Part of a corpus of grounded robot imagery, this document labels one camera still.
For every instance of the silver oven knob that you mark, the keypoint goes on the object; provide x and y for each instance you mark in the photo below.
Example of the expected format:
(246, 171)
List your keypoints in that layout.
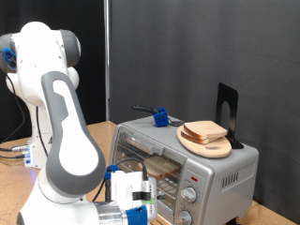
(189, 194)
(184, 218)

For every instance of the black spatula with blue cube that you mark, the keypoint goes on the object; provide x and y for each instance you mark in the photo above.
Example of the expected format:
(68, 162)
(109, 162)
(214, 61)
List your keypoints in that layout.
(161, 118)

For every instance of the vertical metal pole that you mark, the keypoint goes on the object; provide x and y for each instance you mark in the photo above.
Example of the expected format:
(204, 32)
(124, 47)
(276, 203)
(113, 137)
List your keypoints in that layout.
(107, 62)

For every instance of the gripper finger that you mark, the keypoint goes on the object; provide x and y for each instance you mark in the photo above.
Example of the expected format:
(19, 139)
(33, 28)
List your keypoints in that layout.
(161, 195)

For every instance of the silver toaster oven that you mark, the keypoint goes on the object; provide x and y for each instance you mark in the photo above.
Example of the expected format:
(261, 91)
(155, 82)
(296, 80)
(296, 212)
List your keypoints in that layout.
(218, 193)

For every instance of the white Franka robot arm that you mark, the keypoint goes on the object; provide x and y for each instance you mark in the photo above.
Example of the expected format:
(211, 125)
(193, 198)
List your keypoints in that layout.
(75, 150)

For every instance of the black metal bookend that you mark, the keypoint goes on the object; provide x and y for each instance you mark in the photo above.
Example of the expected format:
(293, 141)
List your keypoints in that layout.
(234, 103)

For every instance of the round wooden cutting board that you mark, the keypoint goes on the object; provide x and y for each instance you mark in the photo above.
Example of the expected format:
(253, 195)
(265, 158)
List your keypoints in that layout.
(209, 150)

